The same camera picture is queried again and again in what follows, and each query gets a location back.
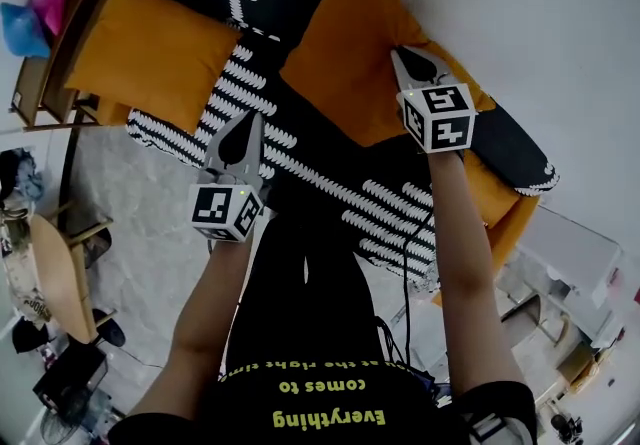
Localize white table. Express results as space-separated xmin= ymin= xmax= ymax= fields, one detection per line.
xmin=513 ymin=206 xmax=627 ymax=350

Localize cardboard box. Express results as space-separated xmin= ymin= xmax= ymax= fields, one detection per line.
xmin=555 ymin=341 xmax=602 ymax=390

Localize person's left forearm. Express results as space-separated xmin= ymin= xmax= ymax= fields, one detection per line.
xmin=133 ymin=231 xmax=266 ymax=422

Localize orange sofa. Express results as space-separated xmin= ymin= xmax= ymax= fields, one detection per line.
xmin=94 ymin=0 xmax=542 ymax=309

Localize person's black printed t-shirt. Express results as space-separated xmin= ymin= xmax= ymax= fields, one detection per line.
xmin=106 ymin=356 xmax=539 ymax=445

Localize blue plush pillow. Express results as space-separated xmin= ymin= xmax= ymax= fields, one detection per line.
xmin=0 ymin=1 xmax=52 ymax=59

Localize person's right forearm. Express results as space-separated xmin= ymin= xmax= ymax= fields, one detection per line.
xmin=426 ymin=149 xmax=522 ymax=397

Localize pile of clothes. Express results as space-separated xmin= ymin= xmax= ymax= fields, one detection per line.
xmin=0 ymin=146 xmax=45 ymax=212

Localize wooden rack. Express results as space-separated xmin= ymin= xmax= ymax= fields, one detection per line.
xmin=8 ymin=0 xmax=117 ymax=133

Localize grey strap buckle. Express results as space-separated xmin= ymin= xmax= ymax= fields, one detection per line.
xmin=469 ymin=412 xmax=522 ymax=444

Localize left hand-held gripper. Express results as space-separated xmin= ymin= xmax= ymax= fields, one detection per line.
xmin=188 ymin=111 xmax=274 ymax=245

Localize light wooden round table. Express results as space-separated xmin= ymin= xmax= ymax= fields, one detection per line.
xmin=28 ymin=211 xmax=100 ymax=345

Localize wooden chair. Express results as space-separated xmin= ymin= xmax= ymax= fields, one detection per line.
xmin=498 ymin=291 xmax=572 ymax=350

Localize person's black trousers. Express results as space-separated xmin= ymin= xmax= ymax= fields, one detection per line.
xmin=223 ymin=192 xmax=387 ymax=377

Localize black slipper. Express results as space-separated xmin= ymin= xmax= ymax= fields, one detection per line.
xmin=83 ymin=226 xmax=114 ymax=270
xmin=91 ymin=307 xmax=127 ymax=348

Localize patterned skateboard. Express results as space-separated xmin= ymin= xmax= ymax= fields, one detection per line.
xmin=0 ymin=210 xmax=54 ymax=325

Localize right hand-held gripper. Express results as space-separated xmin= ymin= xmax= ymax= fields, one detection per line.
xmin=390 ymin=45 xmax=477 ymax=155

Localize small orange cushion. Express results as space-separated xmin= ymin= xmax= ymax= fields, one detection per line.
xmin=63 ymin=0 xmax=243 ymax=136

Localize large orange cushion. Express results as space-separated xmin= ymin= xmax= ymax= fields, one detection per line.
xmin=278 ymin=0 xmax=497 ymax=149

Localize black cap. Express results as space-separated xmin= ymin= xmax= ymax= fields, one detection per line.
xmin=11 ymin=319 xmax=50 ymax=355

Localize striped black white seat cover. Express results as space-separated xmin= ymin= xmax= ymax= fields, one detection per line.
xmin=125 ymin=40 xmax=444 ymax=287

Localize black metal pole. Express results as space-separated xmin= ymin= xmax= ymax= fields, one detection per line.
xmin=57 ymin=126 xmax=83 ymax=230

